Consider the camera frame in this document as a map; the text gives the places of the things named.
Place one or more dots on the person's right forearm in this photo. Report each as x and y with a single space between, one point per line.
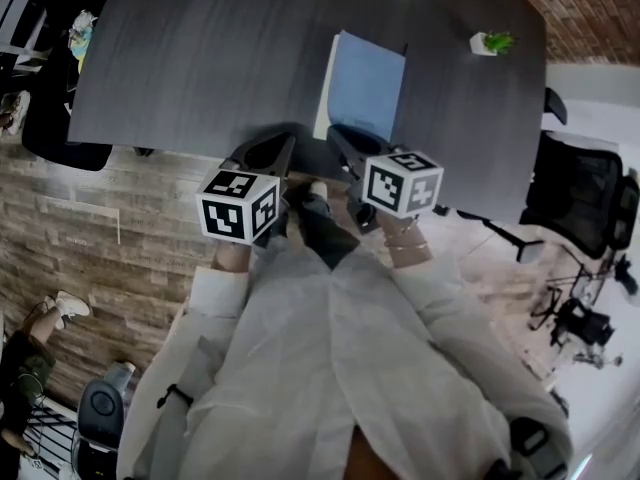
407 248

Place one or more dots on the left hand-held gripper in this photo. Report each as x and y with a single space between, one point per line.
235 208

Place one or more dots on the black table leg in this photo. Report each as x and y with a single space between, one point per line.
505 233

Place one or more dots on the blue book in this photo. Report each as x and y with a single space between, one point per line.
367 83

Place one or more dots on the small plant in white pot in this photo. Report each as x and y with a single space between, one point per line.
492 43

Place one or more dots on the colourful bag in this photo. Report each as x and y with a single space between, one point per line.
82 35

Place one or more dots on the pale bottle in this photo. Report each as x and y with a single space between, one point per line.
120 375

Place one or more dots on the black padded chair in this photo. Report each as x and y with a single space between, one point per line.
55 123

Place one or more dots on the black chair armrest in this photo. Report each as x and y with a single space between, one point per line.
556 105

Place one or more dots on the black round speaker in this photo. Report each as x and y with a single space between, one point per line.
101 410

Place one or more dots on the person's left forearm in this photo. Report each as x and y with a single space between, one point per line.
232 257

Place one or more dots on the black tripod stand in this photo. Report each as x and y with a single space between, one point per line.
575 313

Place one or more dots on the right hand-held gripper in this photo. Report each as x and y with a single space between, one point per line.
387 183

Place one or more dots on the person's white coat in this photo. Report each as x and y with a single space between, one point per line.
325 368

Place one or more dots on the black mesh office chair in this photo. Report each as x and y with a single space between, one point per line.
580 193

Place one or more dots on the person's light shoe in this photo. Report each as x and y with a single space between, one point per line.
316 189

